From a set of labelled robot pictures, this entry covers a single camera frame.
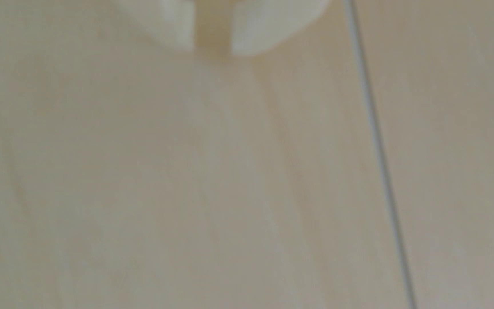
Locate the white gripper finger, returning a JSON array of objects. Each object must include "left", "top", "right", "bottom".
[
  {"left": 116, "top": 0, "right": 196, "bottom": 52},
  {"left": 229, "top": 0, "right": 332, "bottom": 57}
]

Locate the light plywood board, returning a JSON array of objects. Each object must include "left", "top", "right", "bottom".
[
  {"left": 350, "top": 0, "right": 494, "bottom": 309},
  {"left": 0, "top": 0, "right": 417, "bottom": 309}
]

